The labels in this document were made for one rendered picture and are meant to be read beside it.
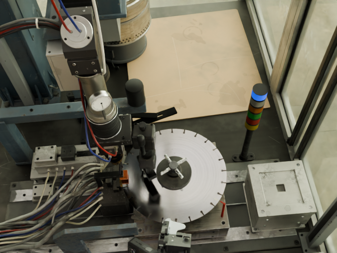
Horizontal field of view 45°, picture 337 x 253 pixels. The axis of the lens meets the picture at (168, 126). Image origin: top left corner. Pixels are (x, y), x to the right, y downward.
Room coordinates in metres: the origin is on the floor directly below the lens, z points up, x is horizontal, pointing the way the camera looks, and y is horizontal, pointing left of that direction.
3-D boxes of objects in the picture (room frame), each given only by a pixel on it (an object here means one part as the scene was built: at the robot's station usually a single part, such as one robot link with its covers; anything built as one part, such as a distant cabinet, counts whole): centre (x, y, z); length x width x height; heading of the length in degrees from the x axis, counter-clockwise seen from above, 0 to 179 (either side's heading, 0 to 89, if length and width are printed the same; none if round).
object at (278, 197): (0.52, -0.34, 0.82); 0.18 x 0.18 x 0.15; 2
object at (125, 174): (0.57, 0.19, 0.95); 0.10 x 0.03 x 0.07; 92
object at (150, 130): (0.54, 0.06, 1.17); 0.06 x 0.05 x 0.20; 83
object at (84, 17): (0.71, 0.16, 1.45); 0.35 x 0.07 x 0.28; 2
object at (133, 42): (1.34, 0.19, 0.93); 0.31 x 0.31 x 0.36
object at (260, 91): (0.72, -0.27, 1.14); 0.05 x 0.04 x 0.03; 2
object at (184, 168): (0.57, -0.01, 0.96); 0.11 x 0.11 x 0.03
